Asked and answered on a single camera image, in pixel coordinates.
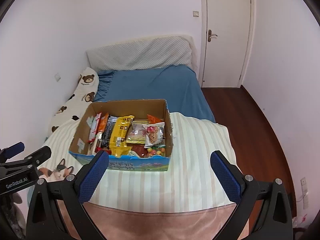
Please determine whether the red white long packet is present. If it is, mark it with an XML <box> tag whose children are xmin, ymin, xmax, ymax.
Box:
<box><xmin>88</xmin><ymin>113</ymin><xmax>101</xmax><ymax>142</ymax></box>

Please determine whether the yellow fruit candy bag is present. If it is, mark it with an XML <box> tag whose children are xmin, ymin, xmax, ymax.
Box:
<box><xmin>145</xmin><ymin>146</ymin><xmax>166</xmax><ymax>158</ymax></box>

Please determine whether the cranberry oat cookie packet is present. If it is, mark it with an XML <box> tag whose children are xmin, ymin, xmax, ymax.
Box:
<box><xmin>142</xmin><ymin>122</ymin><xmax>165</xmax><ymax>148</ymax></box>

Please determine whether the red triangular snack packet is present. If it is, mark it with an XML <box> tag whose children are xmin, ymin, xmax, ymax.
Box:
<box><xmin>95</xmin><ymin>147</ymin><xmax>112</xmax><ymax>155</ymax></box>

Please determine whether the bear print long pillow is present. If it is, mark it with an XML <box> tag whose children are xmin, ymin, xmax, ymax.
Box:
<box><xmin>48</xmin><ymin>67</ymin><xmax>99</xmax><ymax>137</ymax></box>

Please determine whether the orange snack bag left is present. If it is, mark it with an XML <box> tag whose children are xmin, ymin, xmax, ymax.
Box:
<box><xmin>96</xmin><ymin>113</ymin><xmax>109</xmax><ymax>140</ymax></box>

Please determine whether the orange snack bag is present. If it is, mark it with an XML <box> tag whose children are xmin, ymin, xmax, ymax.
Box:
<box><xmin>147</xmin><ymin>114</ymin><xmax>163</xmax><ymax>124</ymax></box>
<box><xmin>96</xmin><ymin>113</ymin><xmax>109</xmax><ymax>140</ymax></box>

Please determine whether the black yellow snack pack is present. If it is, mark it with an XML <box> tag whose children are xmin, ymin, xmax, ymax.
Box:
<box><xmin>101</xmin><ymin>115</ymin><xmax>135</xmax><ymax>158</ymax></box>

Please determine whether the pale yellow snack bag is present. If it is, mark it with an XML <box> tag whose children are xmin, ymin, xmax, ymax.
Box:
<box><xmin>126</xmin><ymin>121</ymin><xmax>146</xmax><ymax>144</ymax></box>

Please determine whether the cardboard milk box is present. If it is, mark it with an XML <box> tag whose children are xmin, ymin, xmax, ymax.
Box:
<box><xmin>68</xmin><ymin>99</ymin><xmax>173</xmax><ymax>171</ymax></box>

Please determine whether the brown snack packet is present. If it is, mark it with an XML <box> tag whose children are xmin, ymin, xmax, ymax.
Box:
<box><xmin>129</xmin><ymin>144</ymin><xmax>148</xmax><ymax>158</ymax></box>

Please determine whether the orange snack bag right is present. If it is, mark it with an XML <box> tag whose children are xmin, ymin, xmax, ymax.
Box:
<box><xmin>147</xmin><ymin>114</ymin><xmax>163</xmax><ymax>124</ymax></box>

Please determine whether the blue bed sheet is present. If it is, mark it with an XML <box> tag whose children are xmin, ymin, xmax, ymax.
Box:
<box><xmin>94</xmin><ymin>65</ymin><xmax>216</xmax><ymax>123</ymax></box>

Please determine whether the white door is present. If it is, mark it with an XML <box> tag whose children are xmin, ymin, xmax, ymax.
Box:
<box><xmin>200</xmin><ymin>0</ymin><xmax>254</xmax><ymax>88</ymax></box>

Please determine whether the floor wall socket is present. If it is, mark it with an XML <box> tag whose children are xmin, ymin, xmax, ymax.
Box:
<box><xmin>300</xmin><ymin>177</ymin><xmax>309</xmax><ymax>210</ymax></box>

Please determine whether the metal door handle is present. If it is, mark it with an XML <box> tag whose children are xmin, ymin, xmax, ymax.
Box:
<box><xmin>207</xmin><ymin>29</ymin><xmax>218</xmax><ymax>42</ymax></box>

